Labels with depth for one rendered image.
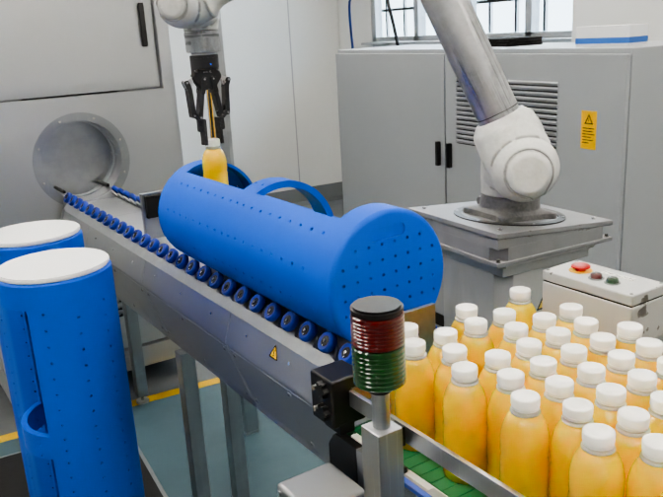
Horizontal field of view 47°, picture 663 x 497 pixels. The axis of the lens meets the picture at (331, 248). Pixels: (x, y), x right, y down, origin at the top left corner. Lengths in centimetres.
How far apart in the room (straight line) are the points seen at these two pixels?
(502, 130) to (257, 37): 519
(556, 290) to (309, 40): 572
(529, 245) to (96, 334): 109
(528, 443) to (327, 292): 52
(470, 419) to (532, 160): 75
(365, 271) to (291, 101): 558
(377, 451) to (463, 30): 109
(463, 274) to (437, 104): 184
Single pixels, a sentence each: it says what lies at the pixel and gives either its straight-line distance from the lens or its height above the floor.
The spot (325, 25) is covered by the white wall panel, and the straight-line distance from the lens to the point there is 711.
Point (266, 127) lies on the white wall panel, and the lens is 688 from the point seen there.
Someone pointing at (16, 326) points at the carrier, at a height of 79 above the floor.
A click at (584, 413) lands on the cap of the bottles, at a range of 105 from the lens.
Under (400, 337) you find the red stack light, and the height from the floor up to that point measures 122.
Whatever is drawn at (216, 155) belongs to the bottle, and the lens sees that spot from 206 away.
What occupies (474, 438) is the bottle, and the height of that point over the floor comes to 98.
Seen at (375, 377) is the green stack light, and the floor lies 118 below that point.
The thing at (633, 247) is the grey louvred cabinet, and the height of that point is 71.
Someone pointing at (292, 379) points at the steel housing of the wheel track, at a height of 85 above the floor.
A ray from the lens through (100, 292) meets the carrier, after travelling 197.
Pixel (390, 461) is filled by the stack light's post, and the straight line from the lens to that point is 96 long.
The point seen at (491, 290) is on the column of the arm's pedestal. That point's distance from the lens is 196.
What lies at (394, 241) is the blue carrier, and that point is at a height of 117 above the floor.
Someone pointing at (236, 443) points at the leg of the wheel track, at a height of 26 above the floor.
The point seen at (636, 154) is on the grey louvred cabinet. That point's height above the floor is 106.
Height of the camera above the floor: 157
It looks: 16 degrees down
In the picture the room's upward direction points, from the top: 3 degrees counter-clockwise
